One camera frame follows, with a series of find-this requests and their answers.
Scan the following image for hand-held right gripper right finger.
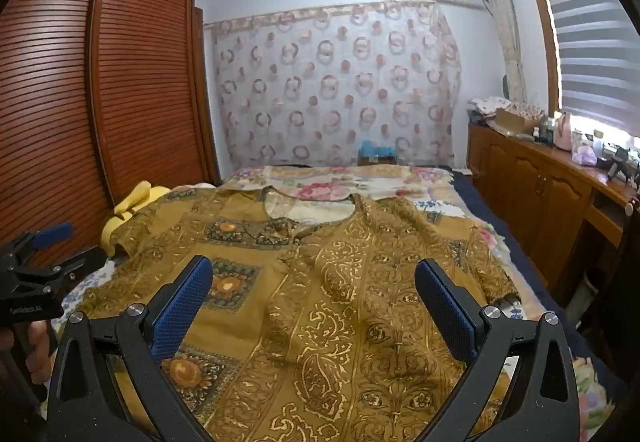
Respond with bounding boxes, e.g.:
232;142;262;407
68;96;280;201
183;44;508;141
414;258;581;442

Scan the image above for wooden window frame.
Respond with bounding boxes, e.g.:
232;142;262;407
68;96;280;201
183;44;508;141
517;0;566;118

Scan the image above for open cardboard box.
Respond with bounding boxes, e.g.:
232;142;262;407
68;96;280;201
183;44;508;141
495;104;546;133

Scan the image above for blue floral bed sheet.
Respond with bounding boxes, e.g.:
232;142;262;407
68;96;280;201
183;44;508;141
62;197;546;373

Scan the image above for trash bin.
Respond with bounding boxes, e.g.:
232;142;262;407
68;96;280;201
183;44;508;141
575;267;608;318

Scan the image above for navy mattress cover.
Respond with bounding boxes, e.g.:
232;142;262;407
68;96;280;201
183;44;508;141
450;169;626;403

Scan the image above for grey zebra window blind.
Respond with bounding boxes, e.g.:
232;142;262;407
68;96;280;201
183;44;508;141
532;0;640;123

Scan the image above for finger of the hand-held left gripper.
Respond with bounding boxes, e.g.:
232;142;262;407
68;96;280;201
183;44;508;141
30;257;88;290
10;222;73;263

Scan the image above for beige window curtain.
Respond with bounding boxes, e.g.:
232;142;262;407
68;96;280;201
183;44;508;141
475;0;528;103

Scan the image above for circle print sheer curtain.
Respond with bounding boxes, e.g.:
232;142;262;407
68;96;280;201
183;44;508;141
207;0;463;168

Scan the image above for person's left hand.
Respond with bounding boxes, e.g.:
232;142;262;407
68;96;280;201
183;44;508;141
25;321;61;387

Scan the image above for mustard patterned shirt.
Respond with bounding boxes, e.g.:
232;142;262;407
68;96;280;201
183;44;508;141
77;187;523;442

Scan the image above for black mini tripod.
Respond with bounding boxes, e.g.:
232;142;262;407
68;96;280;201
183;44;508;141
607;147;640;185

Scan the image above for folded floral cloth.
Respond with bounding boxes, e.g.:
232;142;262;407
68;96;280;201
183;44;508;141
467;95;516;115

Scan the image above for pink jug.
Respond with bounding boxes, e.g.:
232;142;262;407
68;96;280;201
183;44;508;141
555;111;573;150

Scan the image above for pink floral blanket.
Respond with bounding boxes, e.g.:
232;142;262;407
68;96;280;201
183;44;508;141
200;165;621;423

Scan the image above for brown cardboard box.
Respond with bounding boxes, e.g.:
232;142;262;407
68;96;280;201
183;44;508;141
357;152;398;167

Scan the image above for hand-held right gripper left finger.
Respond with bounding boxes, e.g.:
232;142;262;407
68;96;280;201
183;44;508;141
47;254;216;442

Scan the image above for wooden sideboard cabinet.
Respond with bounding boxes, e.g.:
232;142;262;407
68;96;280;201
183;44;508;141
467;122;640;308

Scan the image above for blue cloth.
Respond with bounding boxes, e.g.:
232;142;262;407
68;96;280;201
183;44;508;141
358;140;396;157

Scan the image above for wooden louvered wardrobe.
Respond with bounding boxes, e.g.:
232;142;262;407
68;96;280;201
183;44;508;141
0;0;221;263

